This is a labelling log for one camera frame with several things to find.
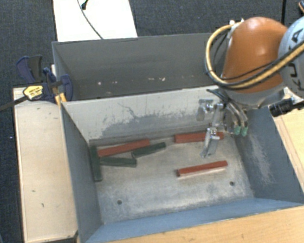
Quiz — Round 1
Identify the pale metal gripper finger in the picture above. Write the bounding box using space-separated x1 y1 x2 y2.
194 97 218 122
197 126 224 160

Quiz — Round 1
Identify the red-brown flat block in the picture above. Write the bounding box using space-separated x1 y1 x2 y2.
96 137 152 159
174 159 229 181
173 128 225 146

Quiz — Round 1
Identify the dark green flat block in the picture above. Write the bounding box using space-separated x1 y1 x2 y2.
89 145 104 183
130 141 168 159
99 153 139 172

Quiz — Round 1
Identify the grey metal bin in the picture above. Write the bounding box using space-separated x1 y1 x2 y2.
51 15 304 243

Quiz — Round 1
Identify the pale wood flat board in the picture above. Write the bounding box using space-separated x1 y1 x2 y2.
6 82 80 243

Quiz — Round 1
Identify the black cylinder on white bracket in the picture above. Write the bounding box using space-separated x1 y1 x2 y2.
267 95 304 118

